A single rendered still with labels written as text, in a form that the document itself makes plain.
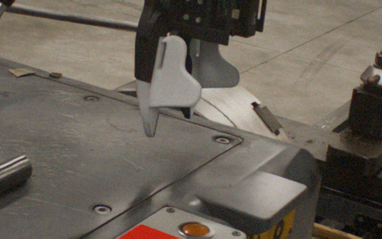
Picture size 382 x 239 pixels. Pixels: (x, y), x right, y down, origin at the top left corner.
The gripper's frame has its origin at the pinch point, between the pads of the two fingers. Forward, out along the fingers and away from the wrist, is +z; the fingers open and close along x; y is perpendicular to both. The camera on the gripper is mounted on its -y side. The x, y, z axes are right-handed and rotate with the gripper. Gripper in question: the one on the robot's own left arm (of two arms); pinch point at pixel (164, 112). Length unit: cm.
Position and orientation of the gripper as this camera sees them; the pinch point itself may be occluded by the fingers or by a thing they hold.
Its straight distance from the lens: 80.3
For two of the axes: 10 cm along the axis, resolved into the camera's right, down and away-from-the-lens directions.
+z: -1.1, 9.3, 3.4
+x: 4.9, -2.5, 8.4
